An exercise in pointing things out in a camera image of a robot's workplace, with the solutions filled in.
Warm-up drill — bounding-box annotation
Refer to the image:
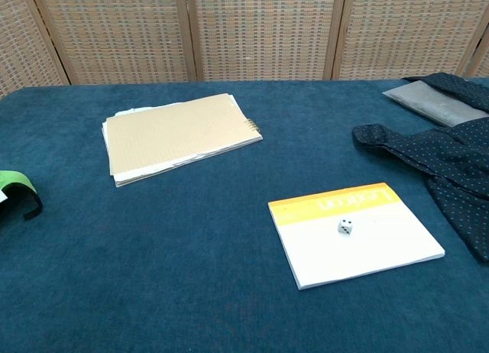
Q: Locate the brown spiral notebook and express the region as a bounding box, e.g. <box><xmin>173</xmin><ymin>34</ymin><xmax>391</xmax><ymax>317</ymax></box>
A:
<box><xmin>101</xmin><ymin>93</ymin><xmax>264</xmax><ymax>189</ymax></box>

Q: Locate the blue table cloth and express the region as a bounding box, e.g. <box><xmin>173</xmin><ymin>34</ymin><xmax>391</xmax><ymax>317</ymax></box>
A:
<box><xmin>0</xmin><ymin>76</ymin><xmax>489</xmax><ymax>353</ymax></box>

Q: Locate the white yellow Lexicon notepad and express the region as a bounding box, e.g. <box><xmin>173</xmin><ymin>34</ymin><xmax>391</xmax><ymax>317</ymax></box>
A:
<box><xmin>267</xmin><ymin>182</ymin><xmax>446</xmax><ymax>291</ymax></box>

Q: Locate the woven wooden folding screen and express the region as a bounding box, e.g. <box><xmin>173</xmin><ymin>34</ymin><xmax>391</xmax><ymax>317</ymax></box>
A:
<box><xmin>0</xmin><ymin>0</ymin><xmax>489</xmax><ymax>101</ymax></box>

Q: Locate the grey flat pouch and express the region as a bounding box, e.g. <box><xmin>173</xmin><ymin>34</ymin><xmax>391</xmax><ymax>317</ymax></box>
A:
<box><xmin>382</xmin><ymin>83</ymin><xmax>489</xmax><ymax>128</ymax></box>

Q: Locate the dark dotted fabric garment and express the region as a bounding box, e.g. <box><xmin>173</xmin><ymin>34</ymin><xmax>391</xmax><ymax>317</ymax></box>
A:
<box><xmin>351</xmin><ymin>72</ymin><xmax>489</xmax><ymax>263</ymax></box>

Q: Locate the green black strap band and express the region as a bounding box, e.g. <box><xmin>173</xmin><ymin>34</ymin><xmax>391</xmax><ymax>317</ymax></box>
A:
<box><xmin>0</xmin><ymin>170</ymin><xmax>44</xmax><ymax>225</ymax></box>

